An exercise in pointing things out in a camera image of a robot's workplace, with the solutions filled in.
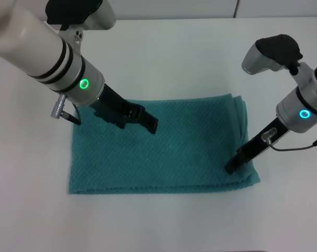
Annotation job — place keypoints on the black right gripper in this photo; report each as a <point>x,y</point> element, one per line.
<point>263,141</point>

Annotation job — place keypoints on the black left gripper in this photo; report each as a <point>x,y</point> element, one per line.
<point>114,110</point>

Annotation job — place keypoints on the teal waffle-weave towel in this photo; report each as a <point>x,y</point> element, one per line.
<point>179,147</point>

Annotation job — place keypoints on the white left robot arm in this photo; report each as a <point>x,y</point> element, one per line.
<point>37,47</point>

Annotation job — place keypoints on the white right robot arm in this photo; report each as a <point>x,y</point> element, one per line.
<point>305,105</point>

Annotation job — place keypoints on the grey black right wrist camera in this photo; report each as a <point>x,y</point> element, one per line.
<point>268,55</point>

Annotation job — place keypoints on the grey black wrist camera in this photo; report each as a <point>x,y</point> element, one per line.
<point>268,55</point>
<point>93,11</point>

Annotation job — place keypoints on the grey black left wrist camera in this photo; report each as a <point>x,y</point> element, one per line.
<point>93,11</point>

